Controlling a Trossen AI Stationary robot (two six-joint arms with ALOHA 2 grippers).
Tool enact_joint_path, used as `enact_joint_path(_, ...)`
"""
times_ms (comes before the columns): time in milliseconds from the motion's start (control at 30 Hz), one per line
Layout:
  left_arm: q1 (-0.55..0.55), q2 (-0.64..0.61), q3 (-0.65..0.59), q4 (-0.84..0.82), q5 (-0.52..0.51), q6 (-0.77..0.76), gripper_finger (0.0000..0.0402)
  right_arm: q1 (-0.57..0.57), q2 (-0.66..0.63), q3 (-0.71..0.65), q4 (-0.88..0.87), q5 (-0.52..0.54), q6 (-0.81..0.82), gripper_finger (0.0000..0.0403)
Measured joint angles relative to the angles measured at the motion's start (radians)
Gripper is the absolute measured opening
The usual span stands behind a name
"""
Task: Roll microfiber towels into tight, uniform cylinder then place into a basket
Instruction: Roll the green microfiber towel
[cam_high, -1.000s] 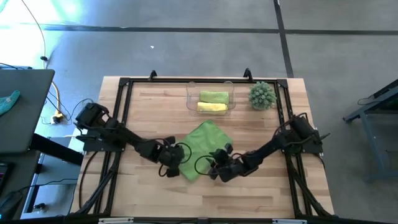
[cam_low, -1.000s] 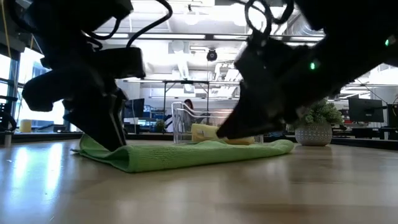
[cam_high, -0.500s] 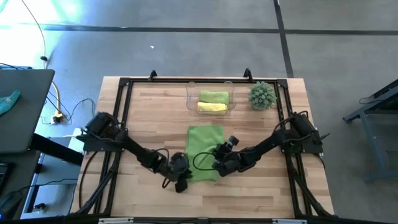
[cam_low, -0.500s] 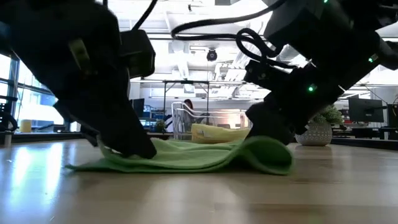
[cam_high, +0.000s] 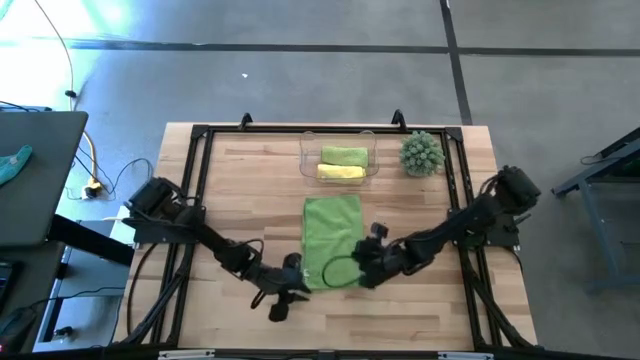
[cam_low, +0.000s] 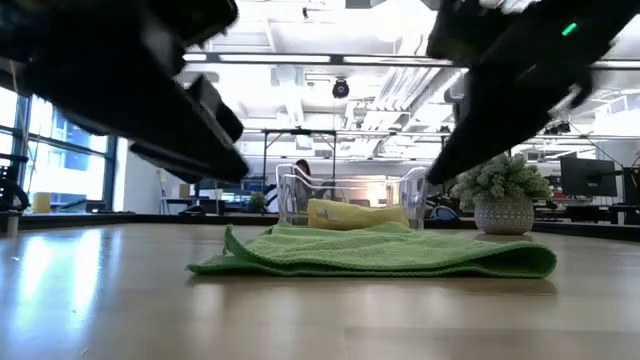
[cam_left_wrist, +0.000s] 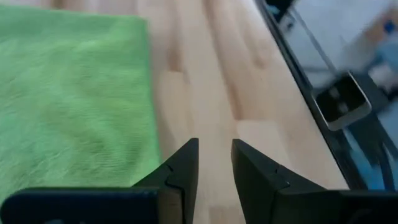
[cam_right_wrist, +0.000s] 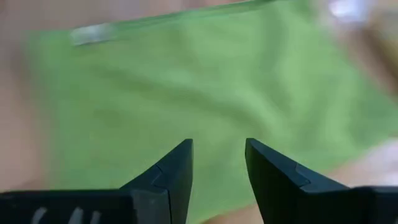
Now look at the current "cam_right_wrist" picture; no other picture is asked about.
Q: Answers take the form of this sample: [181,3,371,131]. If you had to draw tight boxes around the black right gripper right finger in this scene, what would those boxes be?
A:
[244,138,398,224]

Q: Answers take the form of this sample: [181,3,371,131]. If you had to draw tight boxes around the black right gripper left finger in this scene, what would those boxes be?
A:
[0,138,194,224]

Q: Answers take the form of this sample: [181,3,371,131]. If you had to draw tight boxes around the bright green microfiber towel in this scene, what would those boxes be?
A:
[26,0,398,224]

